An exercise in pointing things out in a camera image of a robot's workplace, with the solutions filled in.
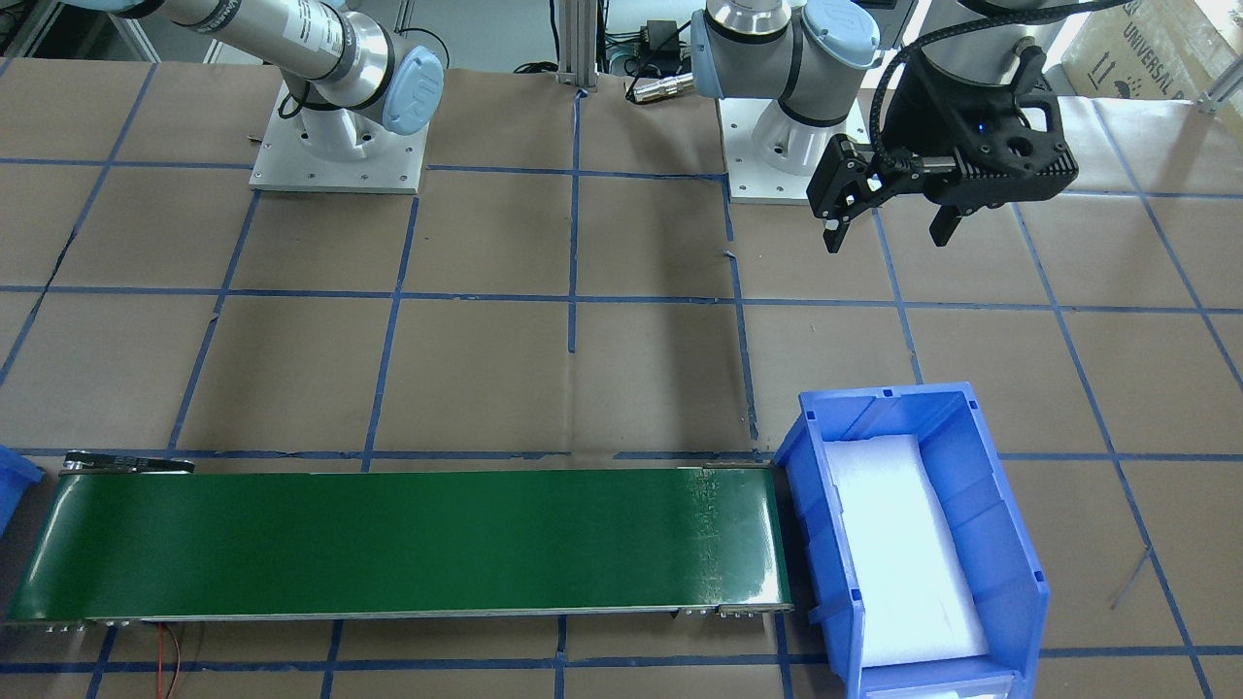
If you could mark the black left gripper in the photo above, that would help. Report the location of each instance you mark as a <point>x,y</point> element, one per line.
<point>919,110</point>

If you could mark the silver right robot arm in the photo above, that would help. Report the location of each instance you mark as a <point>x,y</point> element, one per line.
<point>335,62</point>

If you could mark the black power adapter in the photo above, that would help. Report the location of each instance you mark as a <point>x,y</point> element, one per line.
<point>659,39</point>

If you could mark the cardboard box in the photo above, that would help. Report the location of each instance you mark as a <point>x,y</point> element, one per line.
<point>1153,49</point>

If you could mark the white foam pad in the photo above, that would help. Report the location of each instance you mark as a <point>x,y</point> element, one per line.
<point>917,604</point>

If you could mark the blue source bin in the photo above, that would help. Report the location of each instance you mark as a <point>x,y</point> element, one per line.
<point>1003,573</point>

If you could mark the green conveyor belt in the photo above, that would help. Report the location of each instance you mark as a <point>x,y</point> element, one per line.
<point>404,544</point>

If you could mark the blue destination bin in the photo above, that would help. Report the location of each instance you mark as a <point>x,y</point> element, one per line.
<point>17,474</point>

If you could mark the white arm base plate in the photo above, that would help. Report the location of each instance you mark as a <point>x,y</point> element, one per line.
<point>770,158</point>
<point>336,152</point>

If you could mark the aluminium frame post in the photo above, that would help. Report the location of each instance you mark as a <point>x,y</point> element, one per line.
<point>577,28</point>

